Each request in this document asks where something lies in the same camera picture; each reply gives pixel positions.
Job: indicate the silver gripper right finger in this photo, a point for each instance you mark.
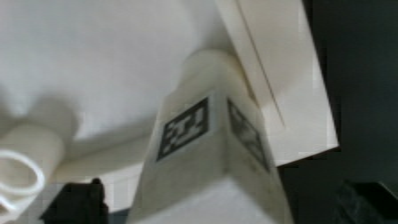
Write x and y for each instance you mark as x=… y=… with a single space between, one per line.
x=366 y=204

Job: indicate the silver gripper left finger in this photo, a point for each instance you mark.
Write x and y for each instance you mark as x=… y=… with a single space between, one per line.
x=78 y=206

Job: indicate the white square tabletop tray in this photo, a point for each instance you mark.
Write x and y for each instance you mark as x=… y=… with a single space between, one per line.
x=90 y=54

